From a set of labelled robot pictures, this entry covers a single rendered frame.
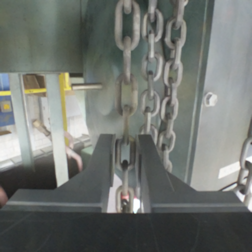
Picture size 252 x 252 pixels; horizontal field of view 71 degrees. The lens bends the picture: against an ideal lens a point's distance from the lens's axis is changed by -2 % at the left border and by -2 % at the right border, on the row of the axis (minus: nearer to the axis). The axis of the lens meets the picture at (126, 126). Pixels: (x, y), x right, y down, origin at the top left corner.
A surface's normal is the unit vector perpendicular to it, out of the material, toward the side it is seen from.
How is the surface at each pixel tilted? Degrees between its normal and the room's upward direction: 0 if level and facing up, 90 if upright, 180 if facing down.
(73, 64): 90
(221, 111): 90
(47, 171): 90
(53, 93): 90
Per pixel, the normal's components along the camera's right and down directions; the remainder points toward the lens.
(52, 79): 0.76, 0.21
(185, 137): -0.87, 0.13
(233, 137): 0.49, 0.26
